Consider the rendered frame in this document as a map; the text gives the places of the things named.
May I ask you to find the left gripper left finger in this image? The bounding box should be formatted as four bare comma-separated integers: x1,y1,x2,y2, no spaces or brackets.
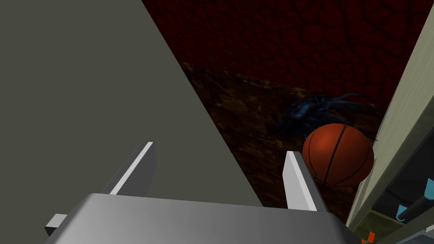
101,141,158,197

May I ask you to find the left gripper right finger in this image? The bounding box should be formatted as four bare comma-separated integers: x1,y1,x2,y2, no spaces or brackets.
282,150,329,213

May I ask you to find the orange basketball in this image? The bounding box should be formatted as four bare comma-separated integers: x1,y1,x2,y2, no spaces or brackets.
301,123,375,187

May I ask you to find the dark blue-black plant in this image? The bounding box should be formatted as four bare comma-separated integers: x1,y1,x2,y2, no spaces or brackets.
278,93,384,143

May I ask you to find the beige shelf unit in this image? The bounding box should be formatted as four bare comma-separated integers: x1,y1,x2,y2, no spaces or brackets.
345,0,434,244

